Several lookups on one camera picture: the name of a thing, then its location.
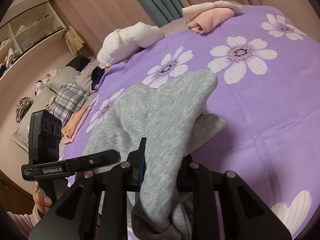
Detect grey fleece garment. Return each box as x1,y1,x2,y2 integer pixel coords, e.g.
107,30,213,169
83,69,225,239

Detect folded orange pink clothes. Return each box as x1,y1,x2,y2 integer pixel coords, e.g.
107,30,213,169
61,105,92,144

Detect folded pink cream clothes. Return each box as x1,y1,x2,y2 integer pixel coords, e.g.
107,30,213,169
182,1,242,34

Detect person's left hand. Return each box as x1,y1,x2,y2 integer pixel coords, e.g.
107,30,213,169
33,184,53,214

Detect beige grey pillow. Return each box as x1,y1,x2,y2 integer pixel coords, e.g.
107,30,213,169
11,67,81,153

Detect plaid grey pillow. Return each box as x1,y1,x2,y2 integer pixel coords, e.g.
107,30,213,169
51,77,89,127

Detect dark navy garment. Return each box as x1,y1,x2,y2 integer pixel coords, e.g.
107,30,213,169
91,67,105,90

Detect yellow tassel hanging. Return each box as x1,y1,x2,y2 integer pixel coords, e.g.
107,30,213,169
64,26,86,55

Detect white plush goose toy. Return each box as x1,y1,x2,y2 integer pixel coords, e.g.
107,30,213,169
97,22,165,69

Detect purple floral bed cover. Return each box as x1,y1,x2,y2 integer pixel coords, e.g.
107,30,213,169
62,6,319,239

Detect white wall shelf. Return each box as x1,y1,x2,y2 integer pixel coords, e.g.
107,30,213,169
1,0,67,84

